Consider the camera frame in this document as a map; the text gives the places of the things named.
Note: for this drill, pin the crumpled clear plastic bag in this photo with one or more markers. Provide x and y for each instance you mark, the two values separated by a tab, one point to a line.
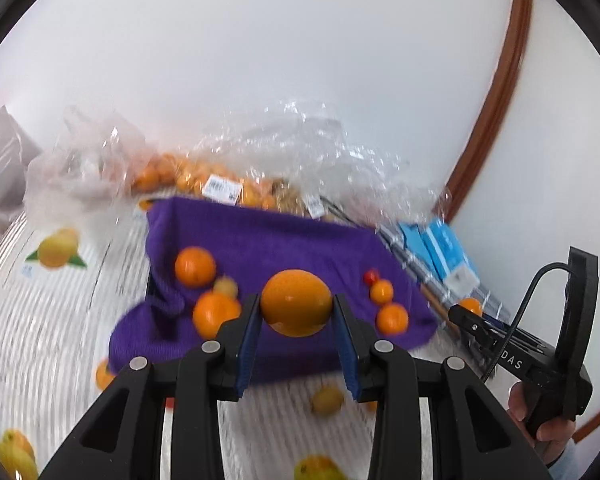
305	145

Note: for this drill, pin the blue boxes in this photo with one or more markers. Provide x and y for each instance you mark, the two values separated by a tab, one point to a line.
450	255

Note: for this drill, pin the empty clear plastic bag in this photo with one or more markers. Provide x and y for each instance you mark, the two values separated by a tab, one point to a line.
95	160

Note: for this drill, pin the blue flat packet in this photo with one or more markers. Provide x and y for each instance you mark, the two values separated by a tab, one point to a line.
410	239

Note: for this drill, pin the small tan fruit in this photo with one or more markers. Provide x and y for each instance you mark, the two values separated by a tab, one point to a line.
226	286
328	399

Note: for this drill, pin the clear bag of brown fruits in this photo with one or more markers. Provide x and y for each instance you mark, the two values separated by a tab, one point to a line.
290	199

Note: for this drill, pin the brown wooden door frame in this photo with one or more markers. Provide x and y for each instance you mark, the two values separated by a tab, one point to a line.
510	60

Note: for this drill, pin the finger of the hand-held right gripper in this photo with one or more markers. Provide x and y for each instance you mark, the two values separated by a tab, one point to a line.
480	327

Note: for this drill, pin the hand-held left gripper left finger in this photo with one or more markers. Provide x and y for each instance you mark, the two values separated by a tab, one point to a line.
245	355

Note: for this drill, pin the fruit print tablecloth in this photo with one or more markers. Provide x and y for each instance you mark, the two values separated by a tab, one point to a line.
55	320

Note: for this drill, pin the purple cloth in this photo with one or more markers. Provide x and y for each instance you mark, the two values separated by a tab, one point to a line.
280	240

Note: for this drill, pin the white plastic bag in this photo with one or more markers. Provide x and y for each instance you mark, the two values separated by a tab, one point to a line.
0	160

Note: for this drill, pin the orange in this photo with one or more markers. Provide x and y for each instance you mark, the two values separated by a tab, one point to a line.
195	266
471	306
295	308
215	314
104	375
392	319
381	291

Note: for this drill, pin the person's right hand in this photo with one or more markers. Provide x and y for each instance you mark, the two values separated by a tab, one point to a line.
555	434

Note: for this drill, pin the small red fruit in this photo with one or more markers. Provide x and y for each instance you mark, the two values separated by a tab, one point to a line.
371	276

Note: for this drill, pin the clear bag of oranges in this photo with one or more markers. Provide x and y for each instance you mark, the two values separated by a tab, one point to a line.
195	175

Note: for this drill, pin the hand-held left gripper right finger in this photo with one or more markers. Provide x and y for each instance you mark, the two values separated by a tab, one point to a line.
347	355

